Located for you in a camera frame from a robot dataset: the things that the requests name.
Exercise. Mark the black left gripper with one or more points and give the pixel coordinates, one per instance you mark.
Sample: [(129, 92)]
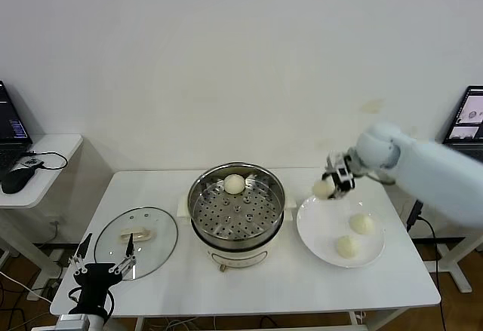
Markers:
[(96, 278)]

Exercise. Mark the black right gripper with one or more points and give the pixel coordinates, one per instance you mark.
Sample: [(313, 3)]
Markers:
[(344, 174)]

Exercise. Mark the white steamed baozi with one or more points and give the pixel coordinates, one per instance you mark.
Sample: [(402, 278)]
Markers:
[(361, 224), (234, 184), (347, 247), (320, 190)]

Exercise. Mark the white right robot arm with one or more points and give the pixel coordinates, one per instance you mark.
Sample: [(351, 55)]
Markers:
[(434, 172)]

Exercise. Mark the stainless steel steamer basket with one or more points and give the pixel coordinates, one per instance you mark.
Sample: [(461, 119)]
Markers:
[(260, 218)]

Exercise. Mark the white round plate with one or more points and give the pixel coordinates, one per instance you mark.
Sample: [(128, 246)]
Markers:
[(320, 229)]

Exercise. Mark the white table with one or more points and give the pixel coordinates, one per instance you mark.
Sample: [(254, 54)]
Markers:
[(151, 187)]

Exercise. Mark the white side desk with mouse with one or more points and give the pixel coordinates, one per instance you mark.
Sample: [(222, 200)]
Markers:
[(49, 180)]

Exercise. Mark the black computer mouse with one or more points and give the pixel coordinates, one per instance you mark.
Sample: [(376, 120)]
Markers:
[(17, 181)]

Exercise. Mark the cream electric cooker pot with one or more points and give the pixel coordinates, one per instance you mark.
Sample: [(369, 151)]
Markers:
[(237, 257)]

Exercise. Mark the small grey usb hub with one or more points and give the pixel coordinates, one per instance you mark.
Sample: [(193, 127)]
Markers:
[(32, 162)]

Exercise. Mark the white side desk with power strip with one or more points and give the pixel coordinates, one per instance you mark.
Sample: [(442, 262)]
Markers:
[(453, 267)]

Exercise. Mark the grey laptop with image windows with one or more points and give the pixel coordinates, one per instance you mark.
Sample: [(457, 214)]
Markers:
[(466, 120)]

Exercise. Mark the black laptop dark screen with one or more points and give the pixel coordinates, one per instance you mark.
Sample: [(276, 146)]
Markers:
[(11, 120)]

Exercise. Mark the white wall socket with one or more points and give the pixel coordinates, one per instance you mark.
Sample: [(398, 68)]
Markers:
[(56, 219)]

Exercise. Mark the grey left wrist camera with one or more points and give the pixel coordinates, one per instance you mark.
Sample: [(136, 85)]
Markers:
[(73, 322)]

